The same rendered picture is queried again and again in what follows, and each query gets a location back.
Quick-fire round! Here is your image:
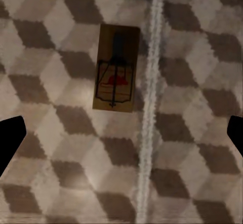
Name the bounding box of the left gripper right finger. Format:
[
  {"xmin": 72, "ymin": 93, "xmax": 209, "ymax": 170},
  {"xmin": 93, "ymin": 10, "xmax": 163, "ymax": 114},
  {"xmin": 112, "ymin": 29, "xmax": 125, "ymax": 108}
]
[{"xmin": 227, "ymin": 116, "xmax": 243, "ymax": 156}]

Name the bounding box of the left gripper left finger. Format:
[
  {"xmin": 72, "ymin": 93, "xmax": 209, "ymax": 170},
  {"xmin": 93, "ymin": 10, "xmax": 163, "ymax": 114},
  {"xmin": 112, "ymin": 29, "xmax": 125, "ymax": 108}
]
[{"xmin": 0, "ymin": 116, "xmax": 26, "ymax": 176}]

